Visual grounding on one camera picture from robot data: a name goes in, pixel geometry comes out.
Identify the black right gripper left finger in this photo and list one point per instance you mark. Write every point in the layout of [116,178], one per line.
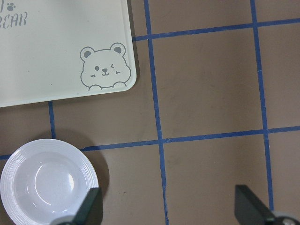
[90,210]

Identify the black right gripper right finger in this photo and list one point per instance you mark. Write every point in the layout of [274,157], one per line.
[249,209]

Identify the white round plate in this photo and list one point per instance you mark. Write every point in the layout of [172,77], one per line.
[45,180]

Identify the cream bear print tray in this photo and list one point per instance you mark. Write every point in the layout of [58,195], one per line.
[58,49]

